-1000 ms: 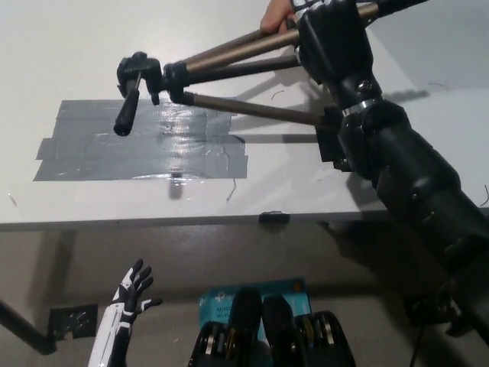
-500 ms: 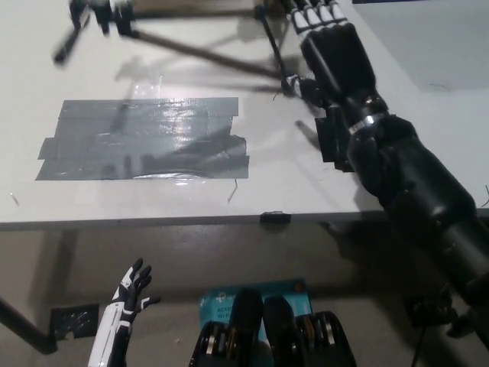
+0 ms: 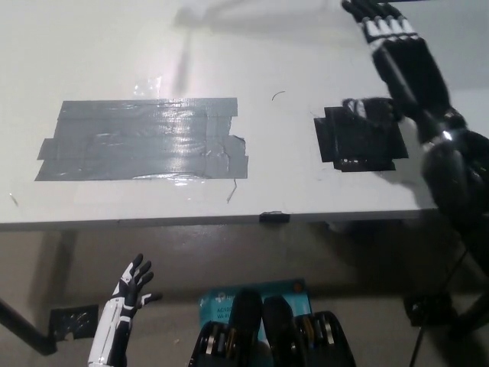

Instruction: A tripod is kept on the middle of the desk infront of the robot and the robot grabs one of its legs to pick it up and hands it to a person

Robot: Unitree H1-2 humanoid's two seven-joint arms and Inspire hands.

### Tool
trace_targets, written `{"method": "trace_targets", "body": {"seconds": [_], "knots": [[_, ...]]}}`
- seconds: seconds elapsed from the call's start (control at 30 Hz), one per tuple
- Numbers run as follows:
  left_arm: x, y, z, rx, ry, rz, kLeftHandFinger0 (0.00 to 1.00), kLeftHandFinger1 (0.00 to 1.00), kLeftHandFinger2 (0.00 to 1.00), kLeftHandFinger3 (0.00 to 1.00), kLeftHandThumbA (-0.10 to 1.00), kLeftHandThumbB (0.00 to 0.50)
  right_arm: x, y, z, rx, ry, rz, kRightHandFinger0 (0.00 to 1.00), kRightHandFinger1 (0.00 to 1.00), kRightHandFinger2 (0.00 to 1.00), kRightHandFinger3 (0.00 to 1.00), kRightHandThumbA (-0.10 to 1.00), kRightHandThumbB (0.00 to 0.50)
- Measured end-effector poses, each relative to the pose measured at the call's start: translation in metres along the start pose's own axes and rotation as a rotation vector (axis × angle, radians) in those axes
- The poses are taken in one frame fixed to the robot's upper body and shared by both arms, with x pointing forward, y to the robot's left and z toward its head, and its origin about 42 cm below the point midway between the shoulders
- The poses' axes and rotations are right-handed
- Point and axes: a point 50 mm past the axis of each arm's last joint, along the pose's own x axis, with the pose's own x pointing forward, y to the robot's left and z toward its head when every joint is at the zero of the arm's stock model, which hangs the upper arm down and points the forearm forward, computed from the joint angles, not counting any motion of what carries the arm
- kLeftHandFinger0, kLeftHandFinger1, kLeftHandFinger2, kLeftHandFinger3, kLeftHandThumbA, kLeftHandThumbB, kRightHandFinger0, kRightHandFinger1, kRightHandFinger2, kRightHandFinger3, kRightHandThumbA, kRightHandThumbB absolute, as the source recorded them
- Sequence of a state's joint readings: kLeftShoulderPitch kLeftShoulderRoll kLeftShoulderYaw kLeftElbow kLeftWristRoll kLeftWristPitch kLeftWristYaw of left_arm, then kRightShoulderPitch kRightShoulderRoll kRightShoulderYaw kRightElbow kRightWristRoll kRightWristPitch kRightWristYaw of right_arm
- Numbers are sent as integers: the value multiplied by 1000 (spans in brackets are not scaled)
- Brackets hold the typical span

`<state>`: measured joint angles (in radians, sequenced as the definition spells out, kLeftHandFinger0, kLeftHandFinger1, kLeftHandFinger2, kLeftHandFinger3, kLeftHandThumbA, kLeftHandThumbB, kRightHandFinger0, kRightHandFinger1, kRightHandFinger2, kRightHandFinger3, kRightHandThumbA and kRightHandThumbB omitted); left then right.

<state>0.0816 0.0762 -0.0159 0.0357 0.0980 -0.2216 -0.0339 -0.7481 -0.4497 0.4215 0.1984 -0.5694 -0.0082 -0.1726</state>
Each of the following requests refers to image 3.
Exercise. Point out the small black tape piece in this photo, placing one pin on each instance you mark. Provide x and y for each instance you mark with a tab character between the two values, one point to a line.
273	216

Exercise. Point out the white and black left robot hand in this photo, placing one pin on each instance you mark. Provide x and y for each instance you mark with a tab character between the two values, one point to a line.
114	325

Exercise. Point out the black floor tape patch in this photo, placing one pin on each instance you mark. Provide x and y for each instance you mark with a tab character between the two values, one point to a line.
72	321

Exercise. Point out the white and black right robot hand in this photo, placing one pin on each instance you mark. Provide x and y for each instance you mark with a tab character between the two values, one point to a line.
409	69

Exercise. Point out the teal cardboard router box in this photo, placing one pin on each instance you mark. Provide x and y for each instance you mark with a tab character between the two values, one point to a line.
217	302

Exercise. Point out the grey duct tape patch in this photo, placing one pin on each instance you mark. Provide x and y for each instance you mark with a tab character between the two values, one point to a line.
133	143

